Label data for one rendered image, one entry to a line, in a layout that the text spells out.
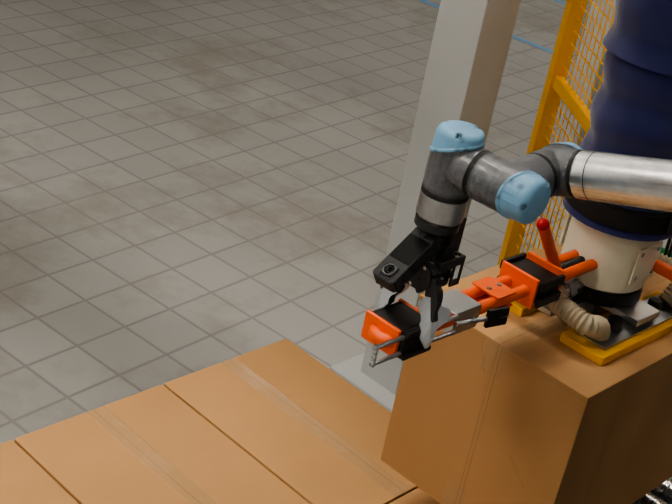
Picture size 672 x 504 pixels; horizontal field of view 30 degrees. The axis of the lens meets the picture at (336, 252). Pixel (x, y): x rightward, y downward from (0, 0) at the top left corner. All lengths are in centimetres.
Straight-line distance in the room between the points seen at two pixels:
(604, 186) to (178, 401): 136
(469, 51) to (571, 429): 154
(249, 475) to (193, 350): 142
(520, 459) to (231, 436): 74
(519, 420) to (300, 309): 217
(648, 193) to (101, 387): 237
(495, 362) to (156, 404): 90
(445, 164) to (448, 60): 175
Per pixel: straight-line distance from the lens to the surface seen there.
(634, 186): 186
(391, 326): 198
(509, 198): 182
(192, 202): 505
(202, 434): 283
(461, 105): 360
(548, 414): 230
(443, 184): 188
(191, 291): 443
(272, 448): 282
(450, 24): 359
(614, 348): 238
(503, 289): 219
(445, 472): 251
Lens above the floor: 222
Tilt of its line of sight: 27 degrees down
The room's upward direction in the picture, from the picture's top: 11 degrees clockwise
